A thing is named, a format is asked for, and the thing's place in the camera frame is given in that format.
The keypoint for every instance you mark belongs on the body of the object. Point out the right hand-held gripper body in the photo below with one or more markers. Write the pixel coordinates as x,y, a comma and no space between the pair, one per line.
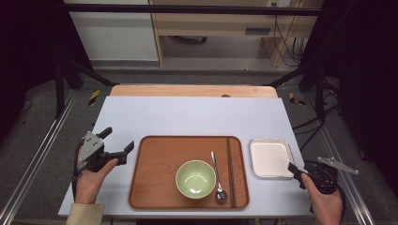
325,178

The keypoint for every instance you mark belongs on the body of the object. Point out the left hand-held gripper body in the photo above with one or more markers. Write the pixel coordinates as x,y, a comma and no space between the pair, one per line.
92,150

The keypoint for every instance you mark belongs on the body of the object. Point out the white square plate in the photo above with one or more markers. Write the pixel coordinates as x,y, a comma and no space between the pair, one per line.
270,157

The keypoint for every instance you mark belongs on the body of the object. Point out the brown wooden tray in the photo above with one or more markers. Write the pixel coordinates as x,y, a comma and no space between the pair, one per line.
156,172

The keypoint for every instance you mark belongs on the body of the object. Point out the green bowl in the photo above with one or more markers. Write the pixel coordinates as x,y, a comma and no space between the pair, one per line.
195,179

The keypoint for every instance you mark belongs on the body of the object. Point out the metal spoon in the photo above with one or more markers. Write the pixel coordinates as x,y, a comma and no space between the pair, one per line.
220,195

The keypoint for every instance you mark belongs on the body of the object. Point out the person's right hand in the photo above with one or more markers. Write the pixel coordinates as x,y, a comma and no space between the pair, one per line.
327,209

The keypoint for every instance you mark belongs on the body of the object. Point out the person's left hand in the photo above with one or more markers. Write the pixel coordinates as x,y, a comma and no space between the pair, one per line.
89,186

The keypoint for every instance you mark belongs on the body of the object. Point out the yellow black tape strip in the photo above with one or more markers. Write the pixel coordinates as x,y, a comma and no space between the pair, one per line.
294,99
94,97

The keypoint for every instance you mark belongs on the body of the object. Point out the black metal stand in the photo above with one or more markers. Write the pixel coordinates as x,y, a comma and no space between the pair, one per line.
59,87
319,93

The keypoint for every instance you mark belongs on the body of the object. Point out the light wooden board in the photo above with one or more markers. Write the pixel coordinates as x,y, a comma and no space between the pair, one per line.
187,90

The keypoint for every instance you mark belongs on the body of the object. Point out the white cabinet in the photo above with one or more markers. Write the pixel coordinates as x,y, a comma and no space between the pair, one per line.
115,37

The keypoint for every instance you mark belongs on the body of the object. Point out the black curtain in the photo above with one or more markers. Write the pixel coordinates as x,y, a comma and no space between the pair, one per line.
366,62
28,47

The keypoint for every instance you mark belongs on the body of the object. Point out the grey label plate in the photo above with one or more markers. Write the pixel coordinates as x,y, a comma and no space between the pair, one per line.
257,31

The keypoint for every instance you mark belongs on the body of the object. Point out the black horizontal bar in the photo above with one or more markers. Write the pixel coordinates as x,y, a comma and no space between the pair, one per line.
187,9

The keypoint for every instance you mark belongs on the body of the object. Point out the light wooden desk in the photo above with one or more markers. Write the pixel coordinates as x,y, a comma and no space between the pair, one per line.
219,25

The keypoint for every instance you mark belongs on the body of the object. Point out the aluminium floor rail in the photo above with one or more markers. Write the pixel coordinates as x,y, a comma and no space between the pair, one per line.
356,200
37,156

